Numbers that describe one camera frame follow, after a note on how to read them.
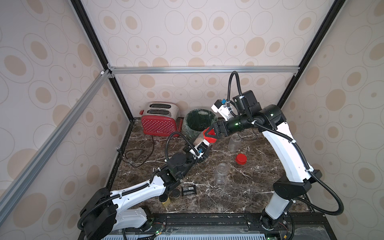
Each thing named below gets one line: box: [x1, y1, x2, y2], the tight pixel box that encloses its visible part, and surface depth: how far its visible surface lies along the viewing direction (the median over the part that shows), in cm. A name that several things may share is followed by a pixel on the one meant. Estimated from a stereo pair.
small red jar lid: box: [235, 153, 248, 165], surface depth 97 cm
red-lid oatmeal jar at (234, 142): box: [228, 133, 242, 152], surface depth 100 cm
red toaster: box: [139, 101, 184, 137], surface depth 102 cm
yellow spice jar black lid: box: [159, 193, 171, 208], surface depth 74 cm
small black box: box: [181, 185, 197, 196], surface depth 85 cm
